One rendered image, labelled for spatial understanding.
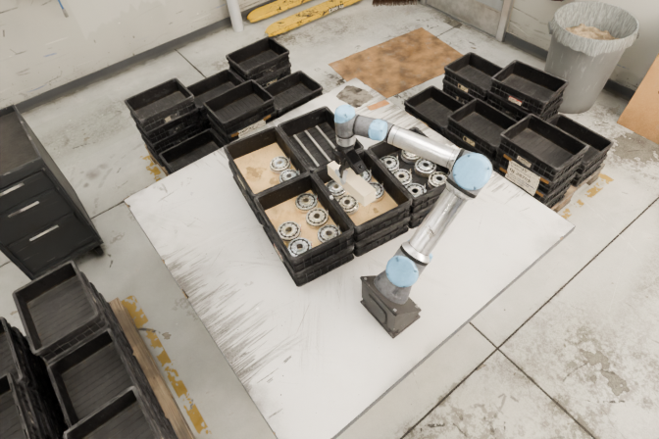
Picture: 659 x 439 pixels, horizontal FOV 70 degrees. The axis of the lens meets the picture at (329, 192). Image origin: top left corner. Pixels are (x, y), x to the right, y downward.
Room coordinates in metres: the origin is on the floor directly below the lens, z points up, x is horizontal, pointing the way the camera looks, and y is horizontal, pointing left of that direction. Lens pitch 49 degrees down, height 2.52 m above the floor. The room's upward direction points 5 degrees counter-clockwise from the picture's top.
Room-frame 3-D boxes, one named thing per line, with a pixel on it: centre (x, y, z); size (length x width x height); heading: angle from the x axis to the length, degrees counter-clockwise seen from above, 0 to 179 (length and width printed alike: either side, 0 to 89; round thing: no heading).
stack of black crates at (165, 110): (2.71, 1.11, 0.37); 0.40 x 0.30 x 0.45; 124
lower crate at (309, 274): (1.30, 0.13, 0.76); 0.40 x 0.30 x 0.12; 25
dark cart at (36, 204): (1.98, 1.83, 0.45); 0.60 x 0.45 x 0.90; 34
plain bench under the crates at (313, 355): (1.47, -0.02, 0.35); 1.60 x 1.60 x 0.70; 34
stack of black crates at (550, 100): (2.51, -1.38, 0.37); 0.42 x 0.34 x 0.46; 34
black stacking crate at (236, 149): (1.66, 0.30, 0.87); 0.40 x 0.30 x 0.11; 25
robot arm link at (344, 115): (1.34, -0.08, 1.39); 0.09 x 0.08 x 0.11; 60
